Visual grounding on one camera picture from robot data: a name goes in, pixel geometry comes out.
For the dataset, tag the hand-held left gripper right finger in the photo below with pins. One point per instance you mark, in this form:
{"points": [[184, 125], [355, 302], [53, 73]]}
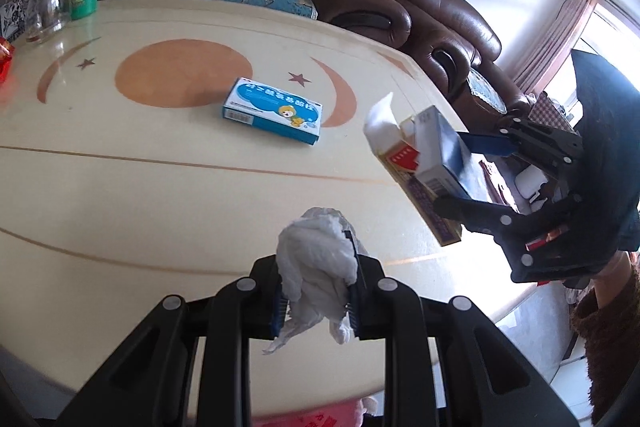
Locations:
{"points": [[352, 307]]}

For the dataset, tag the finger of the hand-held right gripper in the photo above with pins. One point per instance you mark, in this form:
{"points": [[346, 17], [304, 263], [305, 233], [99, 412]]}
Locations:
{"points": [[487, 143], [475, 212]]}

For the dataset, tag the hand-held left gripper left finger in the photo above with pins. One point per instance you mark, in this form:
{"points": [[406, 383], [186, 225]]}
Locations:
{"points": [[280, 307]]}

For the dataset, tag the white and blue box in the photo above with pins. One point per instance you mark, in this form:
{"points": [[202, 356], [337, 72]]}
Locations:
{"points": [[445, 142]]}

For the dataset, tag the white tissue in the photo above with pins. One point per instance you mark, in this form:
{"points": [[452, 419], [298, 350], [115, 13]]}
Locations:
{"points": [[315, 247]]}

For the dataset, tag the yellow and purple box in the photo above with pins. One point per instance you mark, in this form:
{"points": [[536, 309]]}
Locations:
{"points": [[402, 157]]}

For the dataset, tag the clear plastic bag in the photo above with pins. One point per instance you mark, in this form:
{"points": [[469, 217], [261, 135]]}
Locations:
{"points": [[370, 405]]}

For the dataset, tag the trash bin with pink bag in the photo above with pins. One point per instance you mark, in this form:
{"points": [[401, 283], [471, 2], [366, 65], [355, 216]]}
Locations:
{"points": [[310, 417]]}

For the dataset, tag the person's right forearm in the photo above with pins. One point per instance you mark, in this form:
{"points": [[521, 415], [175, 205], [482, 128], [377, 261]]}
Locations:
{"points": [[610, 347]]}

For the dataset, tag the blue armchair seat cover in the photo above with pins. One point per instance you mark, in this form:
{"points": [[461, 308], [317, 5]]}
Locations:
{"points": [[486, 89]]}

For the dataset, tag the white container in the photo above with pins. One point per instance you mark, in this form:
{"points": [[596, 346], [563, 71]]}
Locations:
{"points": [[531, 182]]}

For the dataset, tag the checkered cloth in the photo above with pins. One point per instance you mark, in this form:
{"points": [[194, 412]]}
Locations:
{"points": [[550, 112]]}

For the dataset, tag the pink curtain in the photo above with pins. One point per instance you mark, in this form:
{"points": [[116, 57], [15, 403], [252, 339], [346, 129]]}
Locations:
{"points": [[565, 32]]}

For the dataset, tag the brown leather armchair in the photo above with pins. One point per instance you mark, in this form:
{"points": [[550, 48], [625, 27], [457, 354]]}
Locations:
{"points": [[440, 17]]}

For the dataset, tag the blue medicine box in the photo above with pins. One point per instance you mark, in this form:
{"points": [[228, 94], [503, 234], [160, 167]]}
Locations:
{"points": [[272, 109]]}

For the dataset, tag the red plastic tray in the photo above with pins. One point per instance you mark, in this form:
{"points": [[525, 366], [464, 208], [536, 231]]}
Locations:
{"points": [[4, 59]]}

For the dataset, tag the clear glass pitcher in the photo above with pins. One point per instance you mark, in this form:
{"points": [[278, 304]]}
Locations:
{"points": [[47, 7]]}

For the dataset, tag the floral patterned seat cushion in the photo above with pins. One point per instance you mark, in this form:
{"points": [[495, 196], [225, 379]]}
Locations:
{"points": [[12, 14]]}

